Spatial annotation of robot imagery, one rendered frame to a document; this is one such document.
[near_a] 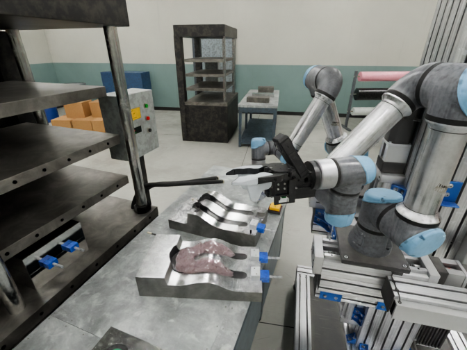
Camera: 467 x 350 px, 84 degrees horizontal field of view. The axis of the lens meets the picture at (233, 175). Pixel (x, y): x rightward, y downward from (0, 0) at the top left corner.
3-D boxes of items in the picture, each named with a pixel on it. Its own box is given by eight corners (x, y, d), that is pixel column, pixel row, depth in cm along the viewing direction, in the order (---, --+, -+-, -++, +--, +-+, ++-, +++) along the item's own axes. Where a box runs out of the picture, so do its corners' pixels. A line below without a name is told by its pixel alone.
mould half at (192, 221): (267, 221, 153) (268, 201, 147) (254, 249, 131) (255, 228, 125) (191, 204, 169) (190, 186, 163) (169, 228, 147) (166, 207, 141)
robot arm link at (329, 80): (358, 77, 112) (295, 171, 125) (343, 74, 121) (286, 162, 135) (340, 62, 107) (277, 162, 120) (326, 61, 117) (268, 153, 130)
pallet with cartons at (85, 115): (130, 130, 593) (124, 97, 560) (115, 143, 519) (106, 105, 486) (78, 130, 596) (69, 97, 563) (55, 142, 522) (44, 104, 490)
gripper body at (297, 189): (272, 205, 60) (320, 199, 62) (272, 170, 57) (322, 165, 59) (261, 194, 67) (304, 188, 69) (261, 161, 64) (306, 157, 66)
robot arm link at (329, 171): (339, 162, 60) (320, 154, 68) (321, 164, 59) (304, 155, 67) (336, 192, 62) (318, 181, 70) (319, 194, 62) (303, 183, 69)
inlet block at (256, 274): (281, 276, 112) (282, 267, 110) (282, 286, 108) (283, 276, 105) (250, 275, 113) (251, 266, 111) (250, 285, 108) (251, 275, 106)
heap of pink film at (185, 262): (235, 250, 122) (235, 237, 119) (233, 280, 107) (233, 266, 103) (181, 248, 124) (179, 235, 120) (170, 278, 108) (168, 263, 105)
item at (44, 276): (88, 249, 134) (80, 221, 126) (37, 290, 111) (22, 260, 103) (22, 228, 149) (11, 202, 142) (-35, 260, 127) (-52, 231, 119)
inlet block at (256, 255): (279, 258, 122) (279, 249, 120) (279, 267, 117) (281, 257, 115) (250, 257, 123) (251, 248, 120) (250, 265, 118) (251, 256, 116)
